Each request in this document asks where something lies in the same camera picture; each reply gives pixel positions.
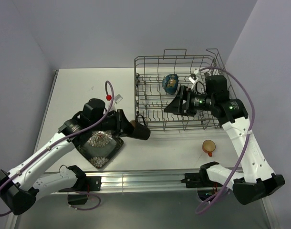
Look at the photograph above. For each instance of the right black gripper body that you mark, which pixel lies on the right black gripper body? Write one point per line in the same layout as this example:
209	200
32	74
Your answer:
195	101

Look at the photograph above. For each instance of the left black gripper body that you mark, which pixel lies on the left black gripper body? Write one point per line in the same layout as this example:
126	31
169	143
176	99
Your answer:
109	124

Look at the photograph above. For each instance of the black ceramic mug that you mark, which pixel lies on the black ceramic mug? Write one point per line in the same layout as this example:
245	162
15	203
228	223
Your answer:
140	129

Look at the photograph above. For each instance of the blue patterned bowl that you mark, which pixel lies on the blue patterned bowl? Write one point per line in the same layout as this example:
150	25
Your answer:
170	83

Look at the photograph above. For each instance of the small orange cup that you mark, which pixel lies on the small orange cup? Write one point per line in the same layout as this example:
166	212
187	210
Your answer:
208	147

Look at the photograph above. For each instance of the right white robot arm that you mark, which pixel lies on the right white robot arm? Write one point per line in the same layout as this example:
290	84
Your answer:
258	179

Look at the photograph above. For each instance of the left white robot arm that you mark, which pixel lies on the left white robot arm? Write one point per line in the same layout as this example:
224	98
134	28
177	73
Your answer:
19	201

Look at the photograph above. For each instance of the black floral square plate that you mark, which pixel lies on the black floral square plate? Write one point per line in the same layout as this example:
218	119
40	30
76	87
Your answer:
98	147

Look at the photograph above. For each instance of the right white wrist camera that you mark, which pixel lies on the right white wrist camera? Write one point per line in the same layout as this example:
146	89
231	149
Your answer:
197	84

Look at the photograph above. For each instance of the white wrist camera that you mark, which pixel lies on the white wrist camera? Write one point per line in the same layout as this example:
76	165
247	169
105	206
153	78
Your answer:
197	84
117	99

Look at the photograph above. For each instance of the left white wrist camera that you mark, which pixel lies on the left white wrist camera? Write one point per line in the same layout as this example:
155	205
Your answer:
117	99

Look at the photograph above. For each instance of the grey wire dish rack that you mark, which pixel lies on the grey wire dish rack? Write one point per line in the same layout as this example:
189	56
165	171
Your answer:
151	99

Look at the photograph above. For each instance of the aluminium table edge rail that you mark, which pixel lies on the aluminium table edge rail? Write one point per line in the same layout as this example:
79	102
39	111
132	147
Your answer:
145	179

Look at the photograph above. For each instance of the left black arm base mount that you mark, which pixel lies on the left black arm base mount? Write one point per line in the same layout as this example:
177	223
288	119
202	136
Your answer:
93	184

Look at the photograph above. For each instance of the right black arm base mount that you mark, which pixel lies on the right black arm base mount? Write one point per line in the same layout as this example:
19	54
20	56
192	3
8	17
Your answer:
195	181

